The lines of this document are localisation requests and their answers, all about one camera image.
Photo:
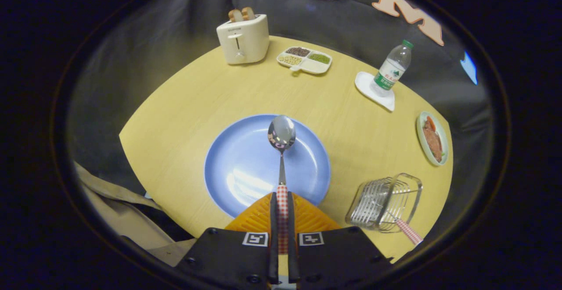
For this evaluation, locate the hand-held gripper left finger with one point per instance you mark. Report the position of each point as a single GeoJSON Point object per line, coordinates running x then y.
{"type": "Point", "coordinates": [273, 246]}

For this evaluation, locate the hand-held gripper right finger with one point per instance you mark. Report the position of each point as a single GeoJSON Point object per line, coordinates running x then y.
{"type": "Point", "coordinates": [293, 255]}

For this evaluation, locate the blue round plate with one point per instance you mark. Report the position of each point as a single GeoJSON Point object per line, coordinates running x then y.
{"type": "Point", "coordinates": [237, 162]}

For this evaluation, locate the person's beige clothing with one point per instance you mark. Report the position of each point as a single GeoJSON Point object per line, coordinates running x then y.
{"type": "Point", "coordinates": [118, 211]}

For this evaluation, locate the pale green plate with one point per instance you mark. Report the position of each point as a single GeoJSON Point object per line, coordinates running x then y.
{"type": "Point", "coordinates": [420, 138]}

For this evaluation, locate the cooked meat with vegetables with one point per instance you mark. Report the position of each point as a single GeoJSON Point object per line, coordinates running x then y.
{"type": "Point", "coordinates": [432, 141]}

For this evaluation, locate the divided white snack tray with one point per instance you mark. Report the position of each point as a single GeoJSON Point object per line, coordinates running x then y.
{"type": "Point", "coordinates": [314, 67]}

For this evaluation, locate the white square coaster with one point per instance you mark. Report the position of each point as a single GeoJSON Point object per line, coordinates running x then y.
{"type": "Point", "coordinates": [364, 84]}

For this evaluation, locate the cream toaster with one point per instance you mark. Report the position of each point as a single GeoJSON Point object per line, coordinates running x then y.
{"type": "Point", "coordinates": [246, 40]}

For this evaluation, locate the clear water bottle green cap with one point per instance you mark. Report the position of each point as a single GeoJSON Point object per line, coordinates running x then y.
{"type": "Point", "coordinates": [390, 70]}

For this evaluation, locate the toasted bread slice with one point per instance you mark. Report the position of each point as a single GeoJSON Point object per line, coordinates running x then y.
{"type": "Point", "coordinates": [248, 13]}
{"type": "Point", "coordinates": [235, 16]}

